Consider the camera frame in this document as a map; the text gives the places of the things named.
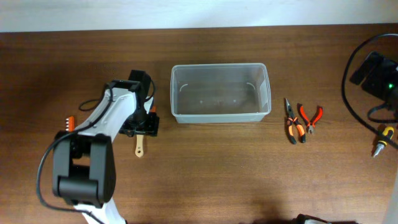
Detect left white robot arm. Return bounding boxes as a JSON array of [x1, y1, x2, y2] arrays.
[[52, 70, 159, 223]]

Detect orange scraper wooden handle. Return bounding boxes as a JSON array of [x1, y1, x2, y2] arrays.
[[134, 105, 157, 158]]

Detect small red cutting pliers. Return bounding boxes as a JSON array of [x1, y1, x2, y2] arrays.
[[297, 103, 323, 134]]

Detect clear plastic container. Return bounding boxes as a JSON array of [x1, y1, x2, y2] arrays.
[[170, 63, 272, 124]]

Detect orange screwdriver bit holder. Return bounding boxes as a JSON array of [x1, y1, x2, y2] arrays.
[[65, 116, 75, 132]]

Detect screwdriver black yellow handle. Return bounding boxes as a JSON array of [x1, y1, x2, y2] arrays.
[[372, 126, 394, 157]]

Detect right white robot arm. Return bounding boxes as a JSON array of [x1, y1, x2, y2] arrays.
[[285, 52, 397, 157]]

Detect long nose pliers orange black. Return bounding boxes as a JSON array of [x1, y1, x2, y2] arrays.
[[284, 98, 306, 144]]

